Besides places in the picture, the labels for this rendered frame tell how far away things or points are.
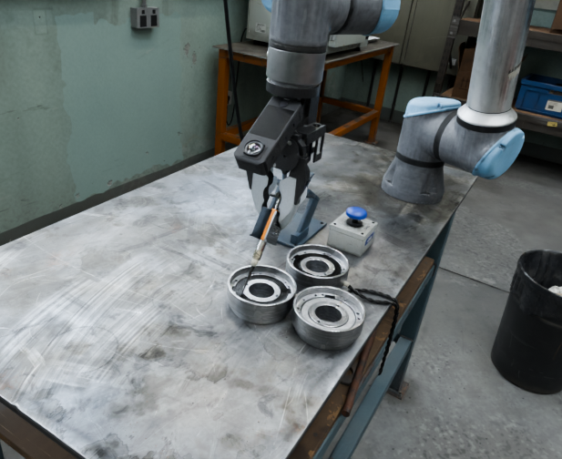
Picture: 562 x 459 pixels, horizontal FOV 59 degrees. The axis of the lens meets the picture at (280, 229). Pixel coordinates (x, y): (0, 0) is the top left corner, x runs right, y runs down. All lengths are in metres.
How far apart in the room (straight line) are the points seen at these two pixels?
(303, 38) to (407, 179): 0.63
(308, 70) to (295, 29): 0.05
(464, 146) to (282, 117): 0.55
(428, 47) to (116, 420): 4.17
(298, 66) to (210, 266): 0.38
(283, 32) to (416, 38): 3.93
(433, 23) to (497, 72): 3.47
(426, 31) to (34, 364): 4.16
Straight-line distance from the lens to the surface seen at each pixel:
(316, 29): 0.65
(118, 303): 0.78
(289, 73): 0.65
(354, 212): 0.93
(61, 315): 0.78
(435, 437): 1.77
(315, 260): 0.86
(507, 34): 1.04
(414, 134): 1.18
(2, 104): 2.28
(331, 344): 0.71
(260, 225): 0.73
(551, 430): 1.99
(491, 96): 1.07
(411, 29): 4.56
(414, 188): 1.20
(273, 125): 0.64
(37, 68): 2.34
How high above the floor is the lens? 1.28
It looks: 29 degrees down
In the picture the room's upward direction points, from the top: 7 degrees clockwise
